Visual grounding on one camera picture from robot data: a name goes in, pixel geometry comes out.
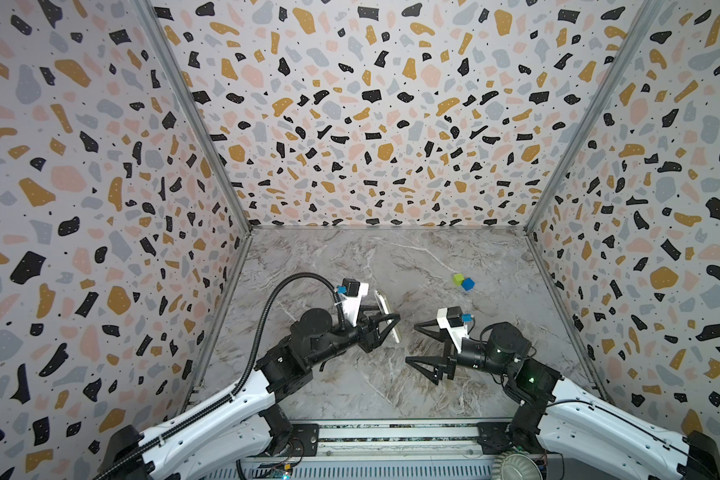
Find aluminium corner post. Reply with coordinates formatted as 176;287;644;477
524;0;663;236
132;0;252;238

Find grey ribbed fan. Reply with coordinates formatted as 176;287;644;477
491;451;543;480

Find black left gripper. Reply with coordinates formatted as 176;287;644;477
307;303;397;368

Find white remote control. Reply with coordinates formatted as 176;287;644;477
374;289;401;344

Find aluminium corner post right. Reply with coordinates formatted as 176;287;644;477
524;0;663;236

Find aluminium corner post left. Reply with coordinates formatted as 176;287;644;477
132;0;252;238

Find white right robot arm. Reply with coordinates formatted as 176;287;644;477
406;315;720;479

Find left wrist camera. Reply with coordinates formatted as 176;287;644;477
336;278;369;327

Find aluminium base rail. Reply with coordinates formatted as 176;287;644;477
207;419;613;479

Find black corrugated cable conduit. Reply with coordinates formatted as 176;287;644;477
92;272;340;480

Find blue cube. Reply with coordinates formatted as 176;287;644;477
461;278;475;291

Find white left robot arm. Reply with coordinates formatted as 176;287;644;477
98;306;400;479

